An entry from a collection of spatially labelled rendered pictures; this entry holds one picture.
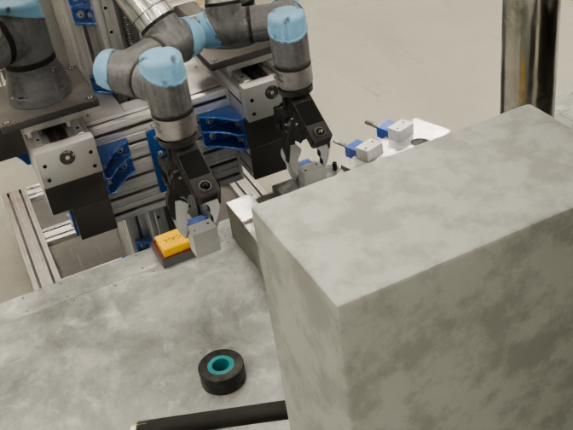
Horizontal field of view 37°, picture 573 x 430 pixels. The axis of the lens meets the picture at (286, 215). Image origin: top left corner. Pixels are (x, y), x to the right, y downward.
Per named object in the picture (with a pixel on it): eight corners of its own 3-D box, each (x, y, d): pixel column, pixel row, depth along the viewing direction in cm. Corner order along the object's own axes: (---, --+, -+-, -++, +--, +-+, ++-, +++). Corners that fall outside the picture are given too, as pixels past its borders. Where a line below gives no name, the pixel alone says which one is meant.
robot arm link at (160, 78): (156, 40, 151) (192, 48, 146) (168, 96, 157) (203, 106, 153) (124, 58, 146) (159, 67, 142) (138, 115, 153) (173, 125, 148)
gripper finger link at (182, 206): (178, 225, 169) (180, 183, 164) (188, 241, 164) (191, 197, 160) (163, 228, 167) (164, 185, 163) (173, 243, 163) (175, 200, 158)
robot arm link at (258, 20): (248, -4, 181) (249, 16, 172) (302, -11, 181) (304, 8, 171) (254, 31, 185) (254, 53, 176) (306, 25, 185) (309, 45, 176)
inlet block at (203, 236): (174, 225, 175) (169, 203, 172) (197, 217, 176) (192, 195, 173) (197, 258, 165) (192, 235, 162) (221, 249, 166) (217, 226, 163)
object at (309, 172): (280, 169, 195) (277, 148, 192) (300, 162, 197) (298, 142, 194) (307, 195, 185) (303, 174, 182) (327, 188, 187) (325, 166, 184)
